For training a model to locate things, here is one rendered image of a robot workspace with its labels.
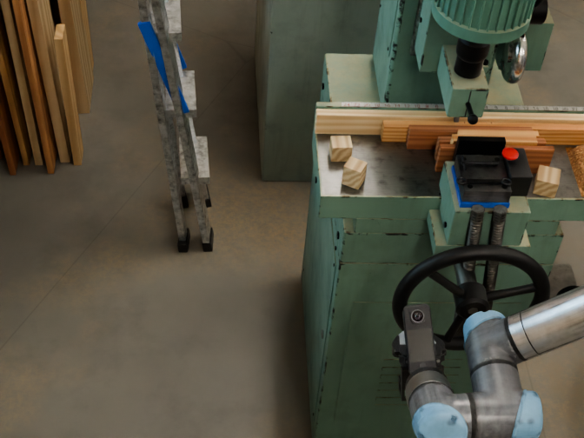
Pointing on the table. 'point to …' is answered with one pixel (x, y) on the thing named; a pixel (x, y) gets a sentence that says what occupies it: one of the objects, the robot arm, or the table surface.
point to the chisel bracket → (460, 87)
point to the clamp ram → (480, 146)
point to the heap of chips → (577, 165)
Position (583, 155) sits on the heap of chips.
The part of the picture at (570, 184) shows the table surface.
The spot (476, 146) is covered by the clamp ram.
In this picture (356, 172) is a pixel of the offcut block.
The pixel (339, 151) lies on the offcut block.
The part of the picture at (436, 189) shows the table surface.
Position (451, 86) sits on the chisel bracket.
